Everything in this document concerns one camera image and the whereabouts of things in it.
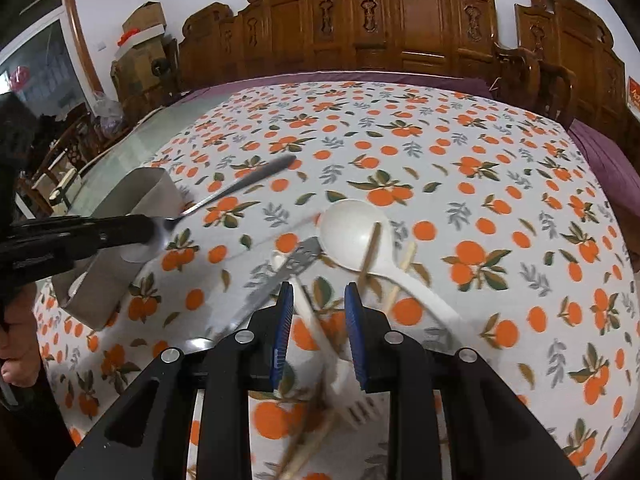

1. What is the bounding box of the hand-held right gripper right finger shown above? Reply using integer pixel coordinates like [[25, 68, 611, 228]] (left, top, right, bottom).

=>
[[344, 281, 583, 480]]

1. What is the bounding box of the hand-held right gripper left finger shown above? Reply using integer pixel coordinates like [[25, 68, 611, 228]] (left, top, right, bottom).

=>
[[55, 281, 296, 480]]

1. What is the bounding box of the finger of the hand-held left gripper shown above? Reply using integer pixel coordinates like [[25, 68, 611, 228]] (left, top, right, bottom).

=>
[[10, 214, 157, 251], [75, 239, 153, 262]]

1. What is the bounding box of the white plastic fork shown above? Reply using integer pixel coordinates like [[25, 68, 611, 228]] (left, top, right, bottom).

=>
[[270, 252, 386, 431]]

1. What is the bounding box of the rectangular metal tray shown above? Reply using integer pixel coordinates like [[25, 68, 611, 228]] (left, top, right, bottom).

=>
[[52, 167, 187, 332]]

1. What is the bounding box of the metal fork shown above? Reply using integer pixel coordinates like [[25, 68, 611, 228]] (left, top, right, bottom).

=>
[[185, 236, 323, 353]]

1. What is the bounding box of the large white plastic spoon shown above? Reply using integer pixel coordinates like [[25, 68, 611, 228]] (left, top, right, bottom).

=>
[[319, 199, 481, 356]]

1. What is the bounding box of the metal spoon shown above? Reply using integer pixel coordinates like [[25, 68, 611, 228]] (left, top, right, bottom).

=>
[[150, 154, 298, 257]]

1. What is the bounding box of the person's left hand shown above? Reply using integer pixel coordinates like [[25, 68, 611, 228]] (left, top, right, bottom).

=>
[[0, 284, 47, 387]]

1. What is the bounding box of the slatted wooden chair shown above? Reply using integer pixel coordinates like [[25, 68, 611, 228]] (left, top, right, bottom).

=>
[[17, 115, 108, 216]]

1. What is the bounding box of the clear plastic bag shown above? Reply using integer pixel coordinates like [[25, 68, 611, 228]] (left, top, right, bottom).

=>
[[90, 92, 126, 133]]

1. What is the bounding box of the large brown cardboard box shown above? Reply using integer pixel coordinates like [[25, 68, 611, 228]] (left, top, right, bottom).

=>
[[111, 40, 173, 111]]

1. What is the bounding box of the orange fruit print tablecloth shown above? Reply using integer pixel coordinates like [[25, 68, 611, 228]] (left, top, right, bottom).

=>
[[32, 81, 638, 480]]

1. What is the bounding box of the red paper window decoration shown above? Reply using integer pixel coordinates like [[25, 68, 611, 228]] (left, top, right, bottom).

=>
[[7, 66, 31, 92]]

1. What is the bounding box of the flat white box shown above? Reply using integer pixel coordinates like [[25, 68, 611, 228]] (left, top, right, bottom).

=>
[[117, 25, 166, 48]]

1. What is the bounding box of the small brown cardboard box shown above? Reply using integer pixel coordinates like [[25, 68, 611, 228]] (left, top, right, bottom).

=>
[[122, 1, 166, 33]]

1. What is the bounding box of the long purple sofa cushion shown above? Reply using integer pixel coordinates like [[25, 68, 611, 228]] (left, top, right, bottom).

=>
[[170, 71, 501, 106]]

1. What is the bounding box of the square purple armchair cushion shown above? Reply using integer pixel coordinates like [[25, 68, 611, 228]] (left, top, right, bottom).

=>
[[567, 120, 640, 211]]

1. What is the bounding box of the carved wooden sofa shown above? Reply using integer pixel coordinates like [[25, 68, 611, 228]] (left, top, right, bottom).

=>
[[177, 0, 576, 131]]

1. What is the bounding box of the carved wooden armchair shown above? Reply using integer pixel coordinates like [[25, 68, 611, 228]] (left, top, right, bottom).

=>
[[515, 0, 631, 126]]

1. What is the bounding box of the wooden door frame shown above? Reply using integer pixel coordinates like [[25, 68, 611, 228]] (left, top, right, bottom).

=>
[[30, 0, 106, 98]]

